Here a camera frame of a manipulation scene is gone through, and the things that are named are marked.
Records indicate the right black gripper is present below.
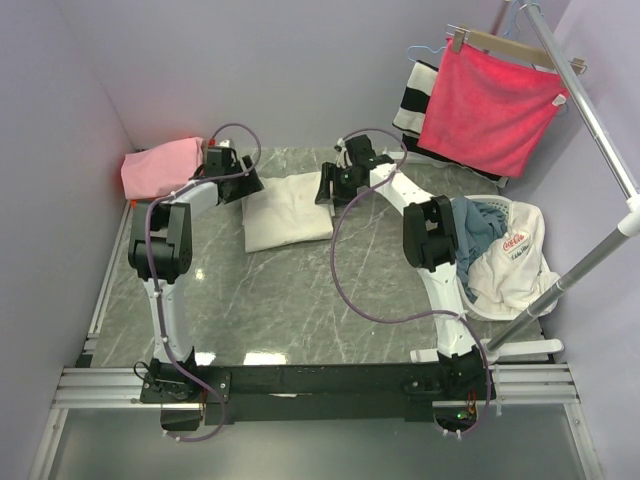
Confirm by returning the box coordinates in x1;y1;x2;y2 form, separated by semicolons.
314;163;363;208

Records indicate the cream white t-shirt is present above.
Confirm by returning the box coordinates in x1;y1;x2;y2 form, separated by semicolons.
241;172;333;253

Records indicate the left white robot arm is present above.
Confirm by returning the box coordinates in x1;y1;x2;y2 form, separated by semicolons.
128;140;264;402

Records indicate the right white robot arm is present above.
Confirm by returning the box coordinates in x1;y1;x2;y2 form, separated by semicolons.
315;130;488;399

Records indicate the folded pink t-shirt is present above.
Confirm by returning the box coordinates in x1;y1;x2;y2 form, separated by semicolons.
120;137;204;200

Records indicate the black white striped cloth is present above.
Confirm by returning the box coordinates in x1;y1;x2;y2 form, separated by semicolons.
392;60;509;188

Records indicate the folded orange t-shirt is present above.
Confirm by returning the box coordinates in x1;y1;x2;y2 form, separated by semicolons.
120;166;140;203

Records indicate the blue grey garment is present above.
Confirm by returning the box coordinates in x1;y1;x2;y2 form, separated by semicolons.
451;197;507;303

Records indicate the red hanging towel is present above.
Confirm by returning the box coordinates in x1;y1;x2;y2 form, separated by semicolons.
418;39;570;178

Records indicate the white laundry basket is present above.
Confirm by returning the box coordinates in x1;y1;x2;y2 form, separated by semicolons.
457;195;511;322

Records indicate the wooden clip hanger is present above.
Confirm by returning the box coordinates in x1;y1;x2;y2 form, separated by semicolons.
446;24;558;73

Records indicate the white coca-cola t-shirt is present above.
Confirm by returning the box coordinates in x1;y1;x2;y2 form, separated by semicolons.
468;202;559;320

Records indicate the silver clothes rack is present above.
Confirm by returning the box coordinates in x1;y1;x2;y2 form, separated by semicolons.
503;1;639;369

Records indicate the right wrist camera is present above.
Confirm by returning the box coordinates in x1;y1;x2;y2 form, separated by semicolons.
334;138;352;168

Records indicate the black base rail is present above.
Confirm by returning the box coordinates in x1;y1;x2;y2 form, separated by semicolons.
140;363;496;430

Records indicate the aluminium frame rail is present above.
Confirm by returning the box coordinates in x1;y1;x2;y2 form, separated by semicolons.
32;206;600;479

